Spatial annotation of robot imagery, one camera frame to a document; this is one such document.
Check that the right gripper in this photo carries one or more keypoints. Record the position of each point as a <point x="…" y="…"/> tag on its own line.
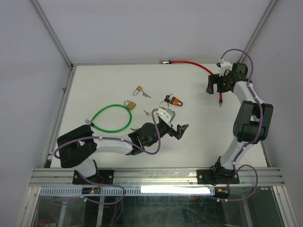
<point x="215" y="79"/>

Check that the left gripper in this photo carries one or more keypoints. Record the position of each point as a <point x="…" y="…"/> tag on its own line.
<point x="180" y="131"/>

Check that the black head keys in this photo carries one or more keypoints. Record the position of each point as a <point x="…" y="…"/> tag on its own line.
<point x="167" y="99"/>

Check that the large brass padlock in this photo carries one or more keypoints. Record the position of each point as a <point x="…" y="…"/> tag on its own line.
<point x="130" y="104"/>

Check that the small brass padlock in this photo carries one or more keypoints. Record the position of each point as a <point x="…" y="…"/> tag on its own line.
<point x="137" y="91"/>

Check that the green cable lock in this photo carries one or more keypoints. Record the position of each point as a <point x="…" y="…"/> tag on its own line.
<point x="91" y="123"/>

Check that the orange black padlock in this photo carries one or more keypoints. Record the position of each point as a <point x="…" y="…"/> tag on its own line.
<point x="176" y="102"/>

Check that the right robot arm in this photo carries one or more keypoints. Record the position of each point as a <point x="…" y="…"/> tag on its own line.
<point x="251" y="124"/>

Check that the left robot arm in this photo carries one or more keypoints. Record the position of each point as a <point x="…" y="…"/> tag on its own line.
<point x="75" y="147"/>

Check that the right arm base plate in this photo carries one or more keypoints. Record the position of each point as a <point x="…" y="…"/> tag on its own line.
<point x="212" y="177"/>

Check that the red cable lock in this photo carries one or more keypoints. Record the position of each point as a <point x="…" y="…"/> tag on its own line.
<point x="198" y="65"/>

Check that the slotted cable duct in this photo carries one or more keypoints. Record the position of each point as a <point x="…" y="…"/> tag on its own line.
<point x="151" y="190"/>

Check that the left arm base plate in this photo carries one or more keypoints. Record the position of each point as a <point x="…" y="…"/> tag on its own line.
<point x="102" y="176"/>

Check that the aluminium mounting rail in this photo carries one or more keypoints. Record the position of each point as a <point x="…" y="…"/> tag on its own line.
<point x="260" y="176"/>

